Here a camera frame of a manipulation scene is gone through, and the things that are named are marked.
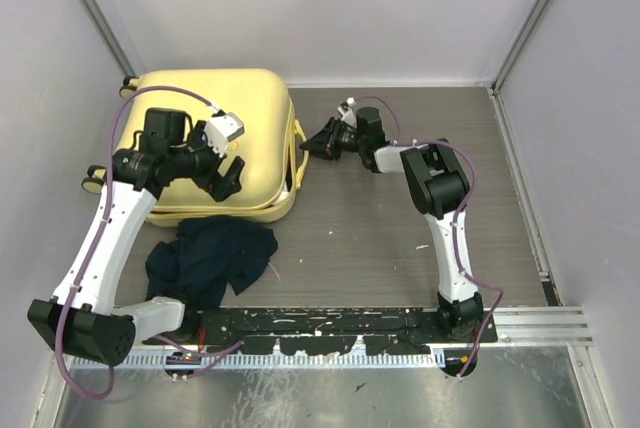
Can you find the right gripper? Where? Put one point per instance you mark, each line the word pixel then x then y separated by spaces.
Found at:
pixel 323 143

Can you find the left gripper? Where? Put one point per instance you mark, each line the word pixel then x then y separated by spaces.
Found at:
pixel 220 186

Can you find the yellow hard-shell suitcase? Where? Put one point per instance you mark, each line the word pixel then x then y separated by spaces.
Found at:
pixel 260 98

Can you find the white garment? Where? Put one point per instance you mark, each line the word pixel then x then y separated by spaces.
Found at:
pixel 286 197

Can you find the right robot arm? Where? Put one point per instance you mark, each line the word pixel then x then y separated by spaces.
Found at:
pixel 439 189

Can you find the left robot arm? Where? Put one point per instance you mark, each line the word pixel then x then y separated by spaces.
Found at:
pixel 139 176

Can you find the dark navy garment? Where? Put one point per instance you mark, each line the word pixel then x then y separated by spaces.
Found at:
pixel 207 256

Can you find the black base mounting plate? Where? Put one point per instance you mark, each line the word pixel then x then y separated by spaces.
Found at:
pixel 262 331

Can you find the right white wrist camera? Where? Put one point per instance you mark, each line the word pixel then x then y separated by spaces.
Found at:
pixel 346 113

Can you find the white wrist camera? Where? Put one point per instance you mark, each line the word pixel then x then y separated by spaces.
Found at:
pixel 346 113
pixel 221 129

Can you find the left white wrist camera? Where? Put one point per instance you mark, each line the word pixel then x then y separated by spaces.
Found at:
pixel 221 129

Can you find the white slotted cable duct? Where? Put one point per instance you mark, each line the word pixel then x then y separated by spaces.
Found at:
pixel 156 358

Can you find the aluminium frame rail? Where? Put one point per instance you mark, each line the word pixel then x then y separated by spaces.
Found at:
pixel 109 338

